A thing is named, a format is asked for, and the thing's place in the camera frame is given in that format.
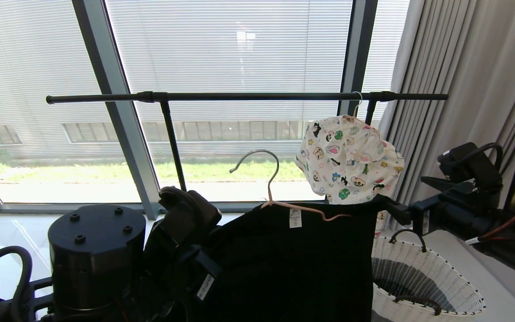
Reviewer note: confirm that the beige curtain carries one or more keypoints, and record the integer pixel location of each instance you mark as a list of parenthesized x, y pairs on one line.
[(463, 67)]

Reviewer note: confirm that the window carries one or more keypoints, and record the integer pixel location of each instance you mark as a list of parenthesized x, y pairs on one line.
[(239, 44)]

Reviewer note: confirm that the pink clothes hanger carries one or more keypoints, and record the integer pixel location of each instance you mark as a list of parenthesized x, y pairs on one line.
[(356, 109), (278, 167)]

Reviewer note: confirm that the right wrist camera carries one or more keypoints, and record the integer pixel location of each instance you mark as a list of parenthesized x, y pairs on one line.
[(467, 165)]

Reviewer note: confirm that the black garment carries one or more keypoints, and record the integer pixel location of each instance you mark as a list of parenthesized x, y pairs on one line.
[(284, 268)]

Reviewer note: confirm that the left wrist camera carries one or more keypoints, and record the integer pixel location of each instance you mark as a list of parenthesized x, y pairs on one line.
[(181, 219)]

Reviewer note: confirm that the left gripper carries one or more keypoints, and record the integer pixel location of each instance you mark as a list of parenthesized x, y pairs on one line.
[(204, 277)]

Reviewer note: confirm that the black clothes rack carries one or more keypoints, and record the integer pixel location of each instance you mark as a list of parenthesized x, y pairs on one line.
[(239, 96)]

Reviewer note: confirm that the white laundry basket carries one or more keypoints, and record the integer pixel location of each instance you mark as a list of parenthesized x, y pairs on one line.
[(436, 273)]

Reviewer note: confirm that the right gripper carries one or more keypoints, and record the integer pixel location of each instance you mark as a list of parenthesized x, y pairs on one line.
[(458, 212)]

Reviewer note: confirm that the cream printed garment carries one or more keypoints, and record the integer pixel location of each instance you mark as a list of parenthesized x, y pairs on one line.
[(351, 161)]

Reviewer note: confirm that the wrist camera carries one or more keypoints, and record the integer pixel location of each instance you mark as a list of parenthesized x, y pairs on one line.
[(467, 165), (181, 219)]

